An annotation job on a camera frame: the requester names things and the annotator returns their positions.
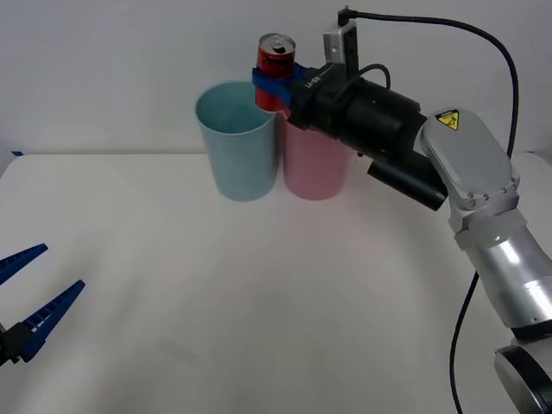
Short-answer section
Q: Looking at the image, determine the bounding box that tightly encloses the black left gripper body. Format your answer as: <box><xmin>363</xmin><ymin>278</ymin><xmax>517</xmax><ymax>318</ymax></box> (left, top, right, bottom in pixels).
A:
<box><xmin>0</xmin><ymin>323</ymin><xmax>12</xmax><ymax>367</ymax></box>

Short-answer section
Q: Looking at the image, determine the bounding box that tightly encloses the pale blue plastic bin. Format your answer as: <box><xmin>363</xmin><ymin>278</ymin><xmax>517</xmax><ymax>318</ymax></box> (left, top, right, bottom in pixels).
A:
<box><xmin>194</xmin><ymin>80</ymin><xmax>278</xmax><ymax>204</ymax></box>

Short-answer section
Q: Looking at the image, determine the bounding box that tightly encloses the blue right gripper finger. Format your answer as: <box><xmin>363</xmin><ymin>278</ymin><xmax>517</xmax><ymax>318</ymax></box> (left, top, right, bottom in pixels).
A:
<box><xmin>292</xmin><ymin>61</ymin><xmax>321</xmax><ymax>81</ymax></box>
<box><xmin>251</xmin><ymin>67</ymin><xmax>308</xmax><ymax>118</ymax></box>

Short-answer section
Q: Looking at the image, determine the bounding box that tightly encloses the pink plastic bin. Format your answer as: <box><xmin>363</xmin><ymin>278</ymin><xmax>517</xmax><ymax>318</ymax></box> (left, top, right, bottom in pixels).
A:
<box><xmin>275</xmin><ymin>110</ymin><xmax>348</xmax><ymax>201</ymax></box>

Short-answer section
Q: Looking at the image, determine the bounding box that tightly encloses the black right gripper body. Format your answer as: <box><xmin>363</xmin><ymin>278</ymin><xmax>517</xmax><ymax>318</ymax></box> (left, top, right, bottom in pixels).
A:
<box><xmin>286</xmin><ymin>63</ymin><xmax>354</xmax><ymax>139</ymax></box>

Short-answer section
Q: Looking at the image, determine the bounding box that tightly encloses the red drink can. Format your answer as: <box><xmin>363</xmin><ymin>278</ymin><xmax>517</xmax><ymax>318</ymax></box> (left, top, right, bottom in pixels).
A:
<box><xmin>255</xmin><ymin>33</ymin><xmax>298</xmax><ymax>115</ymax></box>

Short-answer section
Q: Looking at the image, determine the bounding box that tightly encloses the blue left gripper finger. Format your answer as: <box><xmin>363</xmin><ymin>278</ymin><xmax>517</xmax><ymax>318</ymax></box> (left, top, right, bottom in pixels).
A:
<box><xmin>0</xmin><ymin>243</ymin><xmax>49</xmax><ymax>286</ymax></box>
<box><xmin>9</xmin><ymin>279</ymin><xmax>86</xmax><ymax>364</ymax></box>

